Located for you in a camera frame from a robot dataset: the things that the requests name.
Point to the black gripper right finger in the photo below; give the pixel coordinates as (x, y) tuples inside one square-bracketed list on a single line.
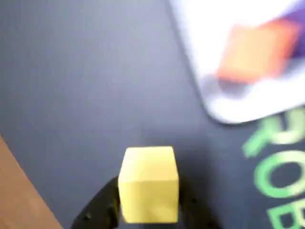
[(197, 214)]

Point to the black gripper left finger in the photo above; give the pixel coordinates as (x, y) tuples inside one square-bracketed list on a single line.
[(95, 212)]

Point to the yellow cube block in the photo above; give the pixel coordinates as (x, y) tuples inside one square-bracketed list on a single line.
[(149, 186)]

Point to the purple cube block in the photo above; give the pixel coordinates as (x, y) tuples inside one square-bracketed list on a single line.
[(296, 21)]

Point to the orange cube block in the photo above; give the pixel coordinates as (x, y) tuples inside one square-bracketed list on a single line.
[(257, 52)]

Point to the pale lavender rectangular tray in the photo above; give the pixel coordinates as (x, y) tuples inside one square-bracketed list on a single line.
[(214, 59)]

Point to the black mat with green lettering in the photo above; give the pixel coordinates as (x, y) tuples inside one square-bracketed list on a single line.
[(83, 71)]

